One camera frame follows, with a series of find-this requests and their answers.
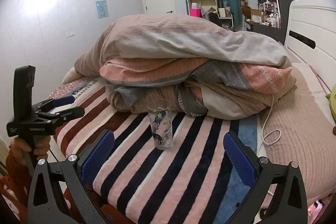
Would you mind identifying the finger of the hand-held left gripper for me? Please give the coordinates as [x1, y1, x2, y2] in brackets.
[34, 95, 75, 112]
[39, 107, 85, 126]

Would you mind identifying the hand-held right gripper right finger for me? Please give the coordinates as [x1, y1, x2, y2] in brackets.
[223, 131, 308, 224]

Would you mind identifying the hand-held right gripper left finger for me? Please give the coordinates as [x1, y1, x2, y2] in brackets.
[27, 129, 115, 224]

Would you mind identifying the printed glass cup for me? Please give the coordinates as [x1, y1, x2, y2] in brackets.
[147, 105, 173, 150]

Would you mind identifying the red patterned sleeve forearm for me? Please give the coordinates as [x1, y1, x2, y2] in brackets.
[0, 147, 79, 224]

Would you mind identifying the person's left hand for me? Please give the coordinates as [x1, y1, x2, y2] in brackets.
[10, 136, 51, 167]

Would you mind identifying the pink ribbed pillow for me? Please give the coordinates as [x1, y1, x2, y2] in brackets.
[259, 63, 336, 207]

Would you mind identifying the striped blanket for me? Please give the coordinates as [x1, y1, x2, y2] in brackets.
[49, 77, 265, 224]

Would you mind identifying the green plush toy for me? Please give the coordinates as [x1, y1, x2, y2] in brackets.
[325, 90, 336, 127]

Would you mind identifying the folded pink grey quilt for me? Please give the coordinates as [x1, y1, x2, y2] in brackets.
[63, 13, 297, 119]

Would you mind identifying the white headboard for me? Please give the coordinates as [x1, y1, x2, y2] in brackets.
[284, 0, 336, 93]

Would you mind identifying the open cardboard box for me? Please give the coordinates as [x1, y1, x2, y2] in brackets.
[245, 7, 266, 24]

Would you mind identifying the white yellow desk shelf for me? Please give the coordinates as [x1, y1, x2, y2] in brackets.
[186, 0, 235, 30]

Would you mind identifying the white charging cable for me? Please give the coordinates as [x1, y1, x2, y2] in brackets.
[257, 94, 282, 156]

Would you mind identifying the blue wall poster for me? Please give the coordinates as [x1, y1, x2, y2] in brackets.
[96, 0, 109, 19]

